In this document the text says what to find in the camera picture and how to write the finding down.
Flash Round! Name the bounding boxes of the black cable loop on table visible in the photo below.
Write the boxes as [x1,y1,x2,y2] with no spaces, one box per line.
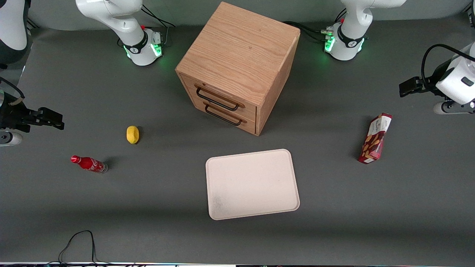
[56,230,114,266]

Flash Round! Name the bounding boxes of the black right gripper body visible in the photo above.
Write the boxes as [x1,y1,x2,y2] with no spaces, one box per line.
[0,97,40,133]

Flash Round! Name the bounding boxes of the red cola bottle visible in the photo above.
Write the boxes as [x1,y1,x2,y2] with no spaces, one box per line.
[71,155,108,174]

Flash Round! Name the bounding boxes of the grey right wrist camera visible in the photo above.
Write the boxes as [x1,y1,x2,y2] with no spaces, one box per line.
[0,131,23,146]

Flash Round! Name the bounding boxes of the wooden drawer with black handle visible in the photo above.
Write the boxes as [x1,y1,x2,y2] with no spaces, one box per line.
[192,99,257,135]
[180,73,258,121]

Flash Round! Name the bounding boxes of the beige rectangular tray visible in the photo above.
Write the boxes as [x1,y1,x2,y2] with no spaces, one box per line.
[205,149,300,221]

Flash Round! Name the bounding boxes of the black right base cables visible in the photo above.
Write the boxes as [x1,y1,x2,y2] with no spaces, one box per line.
[141,4,176,47]

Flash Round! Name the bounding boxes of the black base cables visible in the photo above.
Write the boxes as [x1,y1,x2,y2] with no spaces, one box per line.
[283,7,347,42]
[141,4,176,47]

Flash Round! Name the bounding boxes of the wooden drawer cabinet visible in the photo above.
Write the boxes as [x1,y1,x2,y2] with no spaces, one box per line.
[175,1,301,136]

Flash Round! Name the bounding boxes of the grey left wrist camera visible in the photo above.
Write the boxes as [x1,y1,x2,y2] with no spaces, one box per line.
[433,100,475,115]

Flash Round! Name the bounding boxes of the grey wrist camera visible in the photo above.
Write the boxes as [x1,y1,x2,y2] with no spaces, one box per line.
[433,100,475,115]
[0,131,23,146]

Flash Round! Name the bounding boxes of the black left base cables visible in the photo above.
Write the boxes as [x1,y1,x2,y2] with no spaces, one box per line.
[283,7,347,42]

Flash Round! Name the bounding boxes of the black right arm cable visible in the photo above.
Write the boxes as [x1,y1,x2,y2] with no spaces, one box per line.
[0,77,25,107]

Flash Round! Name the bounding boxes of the red cookie box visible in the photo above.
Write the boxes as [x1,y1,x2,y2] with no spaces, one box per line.
[357,113,393,164]

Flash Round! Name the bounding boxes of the yellow lemon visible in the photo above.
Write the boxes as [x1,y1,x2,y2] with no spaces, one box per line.
[126,125,140,144]

